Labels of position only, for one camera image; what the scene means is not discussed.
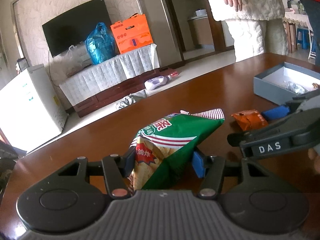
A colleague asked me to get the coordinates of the green chip bag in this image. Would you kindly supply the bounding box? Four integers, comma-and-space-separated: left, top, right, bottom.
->
129, 108, 225, 192

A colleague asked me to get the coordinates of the white printed snack packet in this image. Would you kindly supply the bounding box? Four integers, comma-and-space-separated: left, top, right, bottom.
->
285, 81, 309, 95

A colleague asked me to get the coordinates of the grey cardboard box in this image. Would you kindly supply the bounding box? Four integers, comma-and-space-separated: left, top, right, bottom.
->
253, 62, 319, 105

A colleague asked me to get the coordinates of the orange snack packet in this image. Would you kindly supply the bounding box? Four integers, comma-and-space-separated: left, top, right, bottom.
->
231, 109, 268, 132

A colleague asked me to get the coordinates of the dark wooden tv cabinet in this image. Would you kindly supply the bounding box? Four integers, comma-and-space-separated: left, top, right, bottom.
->
73, 67, 174, 117

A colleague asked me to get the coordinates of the blue plastic stool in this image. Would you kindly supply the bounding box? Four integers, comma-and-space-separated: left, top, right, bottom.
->
297, 28, 311, 50

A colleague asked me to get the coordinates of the grey rag on floor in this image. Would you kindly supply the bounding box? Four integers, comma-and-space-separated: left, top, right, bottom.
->
116, 90, 147, 109

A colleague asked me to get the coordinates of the wooden side table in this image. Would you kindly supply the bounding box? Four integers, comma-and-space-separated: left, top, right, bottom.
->
283, 11, 312, 53

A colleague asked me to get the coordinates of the purple detergent bottle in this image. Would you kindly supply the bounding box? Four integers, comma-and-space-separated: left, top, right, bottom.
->
144, 75, 172, 90

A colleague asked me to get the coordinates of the white chest freezer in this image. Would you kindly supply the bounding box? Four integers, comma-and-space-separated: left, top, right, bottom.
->
1, 64, 68, 152

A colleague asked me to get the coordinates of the person in white pajamas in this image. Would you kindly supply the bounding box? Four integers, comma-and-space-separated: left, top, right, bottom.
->
208, 0, 288, 62

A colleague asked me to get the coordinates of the white lace cloth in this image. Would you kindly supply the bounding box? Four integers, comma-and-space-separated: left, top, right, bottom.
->
59, 43, 159, 106

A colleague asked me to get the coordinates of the clear plastic bag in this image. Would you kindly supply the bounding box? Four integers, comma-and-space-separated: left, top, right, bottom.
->
65, 43, 92, 77

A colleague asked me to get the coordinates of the blue plastic bag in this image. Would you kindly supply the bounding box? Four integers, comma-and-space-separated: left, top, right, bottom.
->
85, 22, 116, 65

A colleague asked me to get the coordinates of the orange paper bag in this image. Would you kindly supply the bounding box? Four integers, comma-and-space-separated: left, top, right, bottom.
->
111, 13, 153, 54

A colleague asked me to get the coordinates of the black television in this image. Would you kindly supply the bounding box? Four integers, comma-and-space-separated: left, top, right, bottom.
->
42, 0, 112, 57

